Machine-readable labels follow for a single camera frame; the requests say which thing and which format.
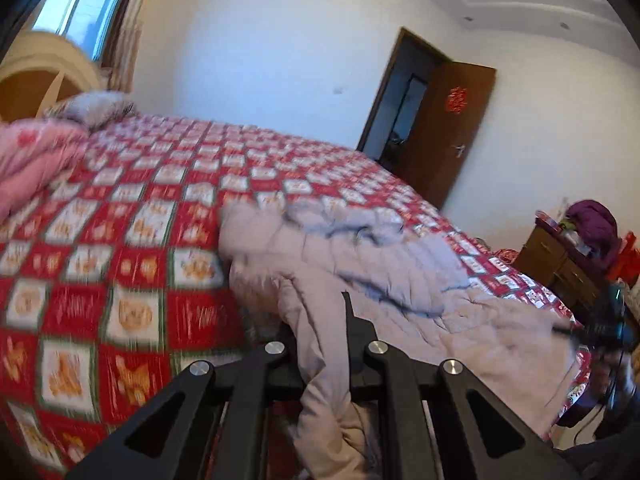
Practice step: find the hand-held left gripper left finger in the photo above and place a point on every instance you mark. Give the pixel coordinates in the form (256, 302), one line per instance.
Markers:
(285, 360)

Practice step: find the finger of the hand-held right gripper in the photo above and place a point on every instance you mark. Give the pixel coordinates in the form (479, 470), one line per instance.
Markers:
(590, 333)

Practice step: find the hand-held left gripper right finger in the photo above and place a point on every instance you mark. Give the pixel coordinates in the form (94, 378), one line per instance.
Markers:
(357, 355)

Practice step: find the lilac quilted down jacket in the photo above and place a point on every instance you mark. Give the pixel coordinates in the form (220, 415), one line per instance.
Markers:
(400, 280)

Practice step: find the red bag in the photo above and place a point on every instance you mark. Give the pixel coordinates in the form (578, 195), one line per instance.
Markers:
(627, 260)

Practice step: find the wooden cabinet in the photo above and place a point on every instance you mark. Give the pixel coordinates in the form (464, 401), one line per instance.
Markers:
(555, 260)

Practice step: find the purple garment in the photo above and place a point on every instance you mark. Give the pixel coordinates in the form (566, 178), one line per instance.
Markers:
(595, 225)

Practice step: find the red checkered printed bedspread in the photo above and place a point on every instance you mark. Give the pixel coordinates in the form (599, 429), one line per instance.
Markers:
(150, 220)

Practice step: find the brown wooden door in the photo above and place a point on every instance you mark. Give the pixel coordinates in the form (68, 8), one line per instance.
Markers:
(445, 135)

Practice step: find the red paper door decoration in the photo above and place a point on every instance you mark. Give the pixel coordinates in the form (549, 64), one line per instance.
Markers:
(455, 100)

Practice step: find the striped pillow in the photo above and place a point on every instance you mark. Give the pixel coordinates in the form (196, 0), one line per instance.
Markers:
(97, 107)

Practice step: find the folded pink quilt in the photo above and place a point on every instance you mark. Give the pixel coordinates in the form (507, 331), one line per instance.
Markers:
(30, 160)

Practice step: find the beige patterned curtain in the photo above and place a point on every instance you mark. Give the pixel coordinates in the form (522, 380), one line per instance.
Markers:
(127, 40)

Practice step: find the cream and brown headboard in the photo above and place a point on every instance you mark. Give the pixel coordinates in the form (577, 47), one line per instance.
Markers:
(45, 80)

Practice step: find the window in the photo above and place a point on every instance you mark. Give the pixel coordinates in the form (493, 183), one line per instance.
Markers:
(80, 5)

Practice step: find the dark wooden door frame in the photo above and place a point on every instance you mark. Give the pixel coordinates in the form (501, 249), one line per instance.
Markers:
(385, 95)

